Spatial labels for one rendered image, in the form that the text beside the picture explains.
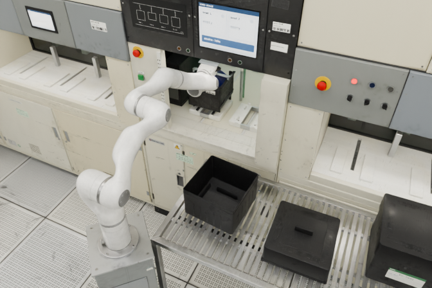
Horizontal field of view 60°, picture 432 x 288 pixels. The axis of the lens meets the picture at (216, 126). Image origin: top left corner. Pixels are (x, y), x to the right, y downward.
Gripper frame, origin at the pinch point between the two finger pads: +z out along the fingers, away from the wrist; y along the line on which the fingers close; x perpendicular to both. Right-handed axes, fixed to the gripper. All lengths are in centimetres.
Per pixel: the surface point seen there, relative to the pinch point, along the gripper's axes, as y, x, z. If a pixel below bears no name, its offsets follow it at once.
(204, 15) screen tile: 8, 43, -34
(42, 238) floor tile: -102, -119, -74
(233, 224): 37, -35, -81
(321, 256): 77, -33, -87
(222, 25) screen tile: 17, 40, -36
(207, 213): 24, -35, -79
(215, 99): 6.5, -15.7, -13.8
